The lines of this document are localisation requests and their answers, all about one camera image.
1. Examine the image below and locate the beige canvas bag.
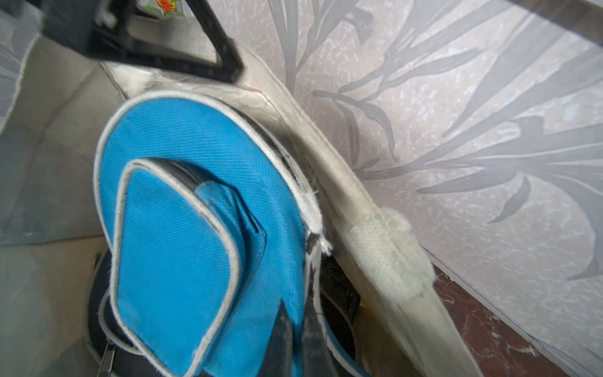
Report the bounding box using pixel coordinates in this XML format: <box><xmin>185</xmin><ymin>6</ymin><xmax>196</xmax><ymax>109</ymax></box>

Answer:
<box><xmin>0</xmin><ymin>13</ymin><xmax>484</xmax><ymax>377</ymax></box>

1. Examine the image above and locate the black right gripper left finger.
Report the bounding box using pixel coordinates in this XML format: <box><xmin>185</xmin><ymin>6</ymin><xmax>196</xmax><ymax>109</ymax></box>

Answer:
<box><xmin>257</xmin><ymin>300</ymin><xmax>294</xmax><ymax>377</ymax></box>

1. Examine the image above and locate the blue paddle case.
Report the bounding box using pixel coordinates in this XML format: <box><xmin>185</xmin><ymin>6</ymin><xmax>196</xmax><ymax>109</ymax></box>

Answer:
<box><xmin>94</xmin><ymin>91</ymin><xmax>336</xmax><ymax>376</ymax></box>

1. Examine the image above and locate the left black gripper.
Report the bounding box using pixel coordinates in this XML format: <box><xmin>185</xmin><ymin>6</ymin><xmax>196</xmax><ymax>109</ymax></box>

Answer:
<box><xmin>39</xmin><ymin>1</ymin><xmax>243</xmax><ymax>83</ymax></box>

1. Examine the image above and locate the black paddle case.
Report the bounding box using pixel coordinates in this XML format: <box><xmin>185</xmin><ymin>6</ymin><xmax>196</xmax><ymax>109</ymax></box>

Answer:
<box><xmin>85</xmin><ymin>251</ymin><xmax>368</xmax><ymax>376</ymax></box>

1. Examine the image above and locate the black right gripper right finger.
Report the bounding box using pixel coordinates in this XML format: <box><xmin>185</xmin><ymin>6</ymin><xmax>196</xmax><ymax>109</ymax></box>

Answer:
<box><xmin>301</xmin><ymin>298</ymin><xmax>339</xmax><ymax>377</ymax></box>

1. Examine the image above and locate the green artificial plant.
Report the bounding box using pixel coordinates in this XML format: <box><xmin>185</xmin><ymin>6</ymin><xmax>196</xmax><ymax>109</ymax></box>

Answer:
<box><xmin>138</xmin><ymin>0</ymin><xmax>185</xmax><ymax>19</ymax></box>

